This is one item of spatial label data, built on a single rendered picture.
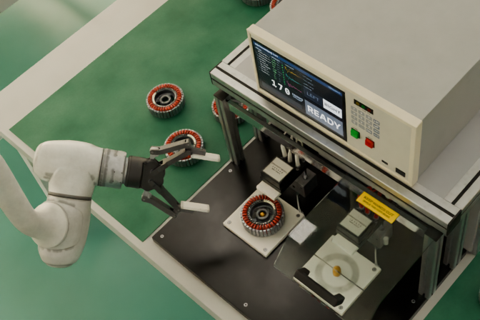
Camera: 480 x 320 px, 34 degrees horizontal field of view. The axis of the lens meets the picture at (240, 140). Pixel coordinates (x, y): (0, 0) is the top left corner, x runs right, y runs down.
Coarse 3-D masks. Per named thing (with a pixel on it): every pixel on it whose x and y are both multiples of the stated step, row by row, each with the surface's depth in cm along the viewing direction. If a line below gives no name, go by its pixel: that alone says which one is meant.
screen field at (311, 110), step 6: (306, 102) 169; (306, 108) 171; (312, 108) 169; (318, 108) 167; (312, 114) 171; (318, 114) 169; (324, 114) 167; (318, 120) 171; (324, 120) 169; (330, 120) 167; (336, 120) 165; (330, 126) 169; (336, 126) 167; (342, 126) 165; (342, 132) 167
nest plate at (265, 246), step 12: (288, 204) 202; (240, 216) 202; (252, 216) 201; (288, 216) 200; (300, 216) 199; (228, 228) 201; (240, 228) 200; (288, 228) 198; (252, 240) 197; (264, 240) 196; (276, 240) 196; (264, 252) 194
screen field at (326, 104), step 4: (304, 88) 166; (304, 92) 167; (308, 92) 166; (312, 92) 164; (308, 96) 167; (312, 96) 166; (316, 96) 164; (312, 100) 167; (316, 100) 165; (320, 100) 164; (324, 100) 163; (320, 104) 165; (324, 104) 164; (328, 104) 163; (332, 104) 162; (328, 108) 164; (332, 108) 163; (336, 108) 161; (332, 112) 164; (336, 112) 163; (340, 112) 162; (340, 116) 163
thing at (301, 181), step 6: (312, 174) 201; (300, 180) 201; (306, 180) 200; (312, 180) 201; (294, 186) 204; (300, 186) 201; (306, 186) 201; (312, 186) 204; (300, 192) 204; (306, 192) 203
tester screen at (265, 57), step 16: (256, 48) 169; (272, 64) 169; (288, 64) 164; (288, 80) 168; (304, 80) 163; (288, 96) 174; (304, 96) 168; (320, 96) 163; (336, 96) 158; (304, 112) 173
